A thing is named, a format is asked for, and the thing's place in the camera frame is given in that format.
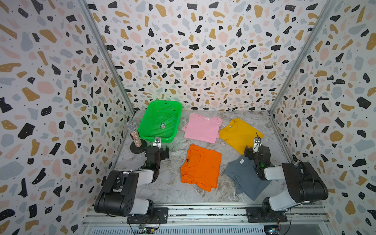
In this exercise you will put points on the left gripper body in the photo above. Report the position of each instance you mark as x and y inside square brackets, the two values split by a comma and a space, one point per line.
[160, 150]

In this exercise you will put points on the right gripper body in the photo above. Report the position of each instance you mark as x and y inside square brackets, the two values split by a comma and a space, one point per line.
[253, 152]

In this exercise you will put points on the grey t-shirt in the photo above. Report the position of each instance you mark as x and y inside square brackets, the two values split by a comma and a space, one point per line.
[247, 183]

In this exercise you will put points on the green plastic basket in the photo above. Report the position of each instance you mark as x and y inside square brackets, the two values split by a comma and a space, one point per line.
[161, 120]

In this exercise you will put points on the orange t-shirt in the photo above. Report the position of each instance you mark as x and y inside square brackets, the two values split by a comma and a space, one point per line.
[201, 168]

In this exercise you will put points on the pink t-shirt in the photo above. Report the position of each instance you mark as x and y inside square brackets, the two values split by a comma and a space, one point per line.
[202, 128]

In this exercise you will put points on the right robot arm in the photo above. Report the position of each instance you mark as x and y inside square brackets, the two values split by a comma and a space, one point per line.
[304, 185]

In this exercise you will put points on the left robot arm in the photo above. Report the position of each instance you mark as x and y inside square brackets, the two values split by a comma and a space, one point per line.
[118, 194]

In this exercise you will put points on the yellow folded t-shirt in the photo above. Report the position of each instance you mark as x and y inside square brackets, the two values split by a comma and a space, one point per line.
[239, 135]

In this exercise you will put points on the clear bottle on black stand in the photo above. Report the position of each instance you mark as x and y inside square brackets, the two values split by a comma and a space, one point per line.
[139, 145]

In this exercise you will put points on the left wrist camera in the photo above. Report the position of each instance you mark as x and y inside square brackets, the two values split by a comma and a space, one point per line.
[157, 142]

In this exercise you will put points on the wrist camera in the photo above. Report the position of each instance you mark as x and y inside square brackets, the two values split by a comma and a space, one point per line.
[257, 144]
[157, 142]

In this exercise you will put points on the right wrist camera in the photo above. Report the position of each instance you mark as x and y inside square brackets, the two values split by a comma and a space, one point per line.
[257, 144]

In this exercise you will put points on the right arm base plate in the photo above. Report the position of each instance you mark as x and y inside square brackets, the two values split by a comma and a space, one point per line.
[260, 214]

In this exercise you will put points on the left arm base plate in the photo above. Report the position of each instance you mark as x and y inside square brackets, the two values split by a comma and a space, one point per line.
[158, 215]

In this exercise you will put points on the aluminium front rail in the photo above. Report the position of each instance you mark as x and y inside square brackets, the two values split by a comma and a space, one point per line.
[212, 219]

